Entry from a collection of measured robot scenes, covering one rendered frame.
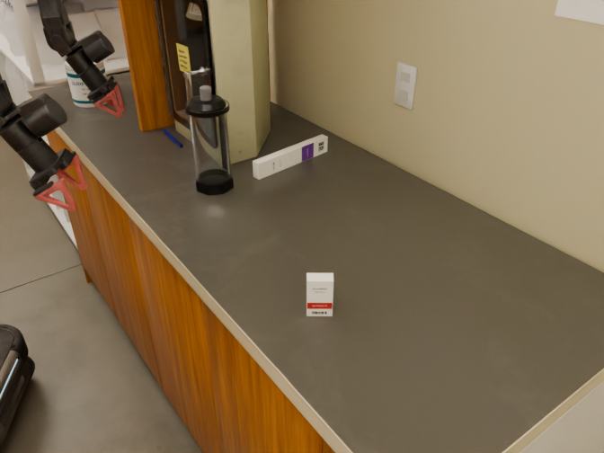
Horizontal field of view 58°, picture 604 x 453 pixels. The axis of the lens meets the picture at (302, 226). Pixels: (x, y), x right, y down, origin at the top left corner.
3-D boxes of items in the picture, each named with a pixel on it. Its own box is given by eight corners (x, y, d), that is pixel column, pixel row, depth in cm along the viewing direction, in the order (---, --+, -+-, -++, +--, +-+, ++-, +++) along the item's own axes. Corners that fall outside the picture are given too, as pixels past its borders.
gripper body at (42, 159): (72, 153, 120) (47, 126, 116) (59, 174, 111) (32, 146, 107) (48, 167, 121) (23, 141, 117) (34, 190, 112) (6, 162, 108)
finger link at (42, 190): (93, 191, 119) (62, 158, 115) (84, 208, 113) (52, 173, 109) (67, 206, 121) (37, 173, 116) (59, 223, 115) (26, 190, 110)
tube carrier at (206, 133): (233, 171, 150) (226, 95, 138) (236, 190, 141) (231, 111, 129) (192, 174, 148) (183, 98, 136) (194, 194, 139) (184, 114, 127)
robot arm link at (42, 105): (-14, 93, 110) (-32, 108, 103) (30, 64, 108) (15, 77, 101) (30, 139, 116) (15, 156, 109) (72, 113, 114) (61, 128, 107)
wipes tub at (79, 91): (103, 93, 207) (95, 53, 199) (116, 102, 198) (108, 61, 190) (68, 100, 200) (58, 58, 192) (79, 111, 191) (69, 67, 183)
